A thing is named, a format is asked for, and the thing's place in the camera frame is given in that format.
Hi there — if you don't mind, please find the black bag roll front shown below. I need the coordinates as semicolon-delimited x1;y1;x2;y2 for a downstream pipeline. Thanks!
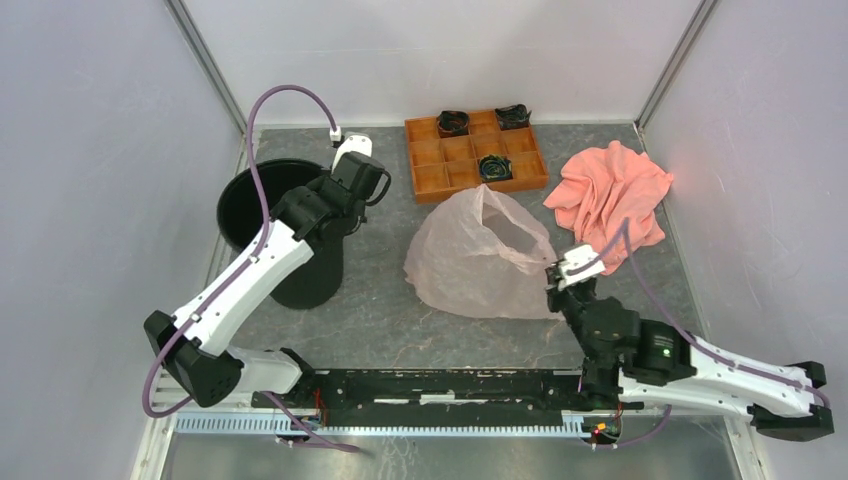
478;154;513;183

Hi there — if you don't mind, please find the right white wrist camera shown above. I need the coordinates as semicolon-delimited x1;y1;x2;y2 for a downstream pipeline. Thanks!
546;244;606;291

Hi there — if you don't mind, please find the white slotted cable duct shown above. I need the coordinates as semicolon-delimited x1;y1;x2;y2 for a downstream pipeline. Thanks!
174;412;590;439

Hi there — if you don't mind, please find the black bag roll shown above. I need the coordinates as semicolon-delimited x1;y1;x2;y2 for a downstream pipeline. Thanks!
494;104;532;131
436;110;470;138
478;154;513;183

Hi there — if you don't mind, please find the pink translucent trash bag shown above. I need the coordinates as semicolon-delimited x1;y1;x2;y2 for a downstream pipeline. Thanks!
404;185;558;320

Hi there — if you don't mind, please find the salmon pink cloth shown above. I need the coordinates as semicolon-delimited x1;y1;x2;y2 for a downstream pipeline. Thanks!
543;140;674;252

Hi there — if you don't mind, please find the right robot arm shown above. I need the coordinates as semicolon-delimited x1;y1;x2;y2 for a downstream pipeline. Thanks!
546;277;835;442

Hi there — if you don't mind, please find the black bag roll right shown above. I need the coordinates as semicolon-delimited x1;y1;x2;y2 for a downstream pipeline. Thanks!
494;104;532;131

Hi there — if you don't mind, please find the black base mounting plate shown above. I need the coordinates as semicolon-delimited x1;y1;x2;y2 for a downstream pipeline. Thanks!
277;369;620;427

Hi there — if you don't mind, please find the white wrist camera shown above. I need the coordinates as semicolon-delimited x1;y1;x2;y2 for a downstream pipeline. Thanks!
546;244;606;291
329;126;373;170

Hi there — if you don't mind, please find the black plastic trash bin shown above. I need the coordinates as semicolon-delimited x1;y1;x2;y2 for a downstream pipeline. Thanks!
216;157;349;311

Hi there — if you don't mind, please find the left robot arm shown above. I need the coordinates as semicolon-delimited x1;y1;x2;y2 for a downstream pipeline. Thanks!
143;152;391;418

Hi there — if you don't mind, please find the black bag roll left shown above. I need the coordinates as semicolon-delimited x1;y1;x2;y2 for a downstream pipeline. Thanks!
436;110;470;138

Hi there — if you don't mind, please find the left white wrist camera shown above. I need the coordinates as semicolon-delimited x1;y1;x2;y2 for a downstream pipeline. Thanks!
329;126;373;170

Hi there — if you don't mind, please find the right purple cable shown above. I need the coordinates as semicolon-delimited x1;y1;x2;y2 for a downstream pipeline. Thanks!
569;218;833;448

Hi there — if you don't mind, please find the orange compartment tray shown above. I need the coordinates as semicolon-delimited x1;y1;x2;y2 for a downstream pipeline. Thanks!
404;109;549;204

